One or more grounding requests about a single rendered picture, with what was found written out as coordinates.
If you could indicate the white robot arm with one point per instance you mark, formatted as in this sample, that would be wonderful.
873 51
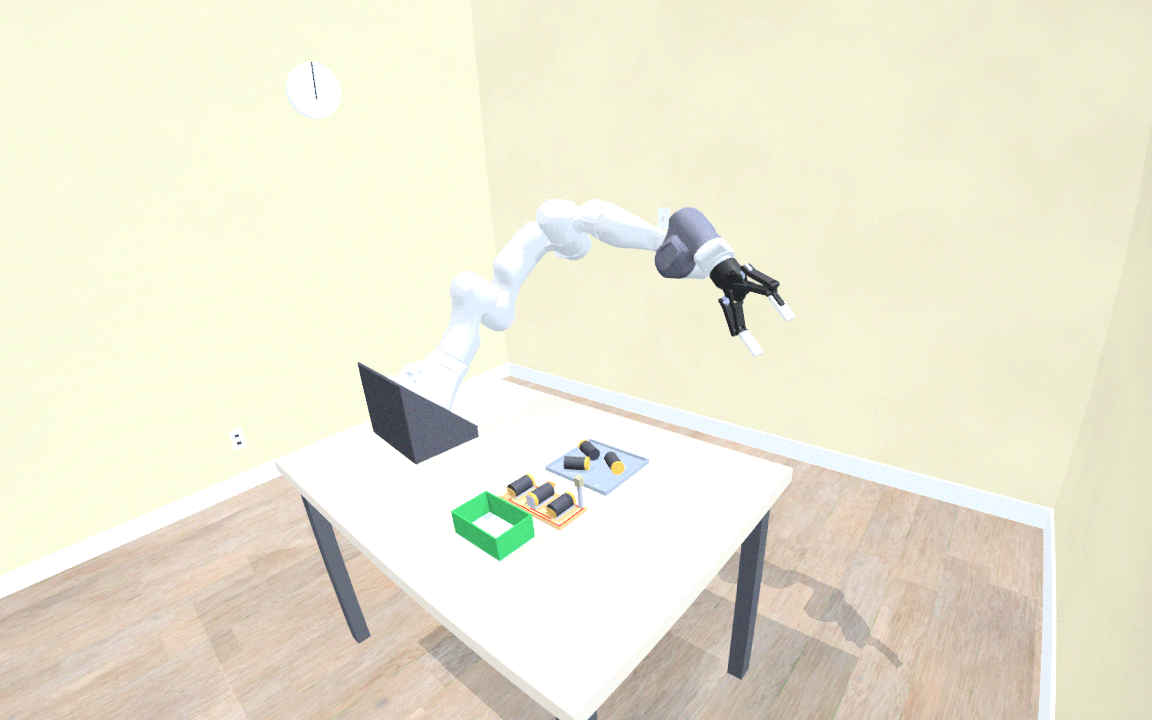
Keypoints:
472 297

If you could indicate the green open-top box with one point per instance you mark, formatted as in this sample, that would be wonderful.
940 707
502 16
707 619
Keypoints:
493 516

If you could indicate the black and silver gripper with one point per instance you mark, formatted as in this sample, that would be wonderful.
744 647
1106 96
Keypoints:
726 274

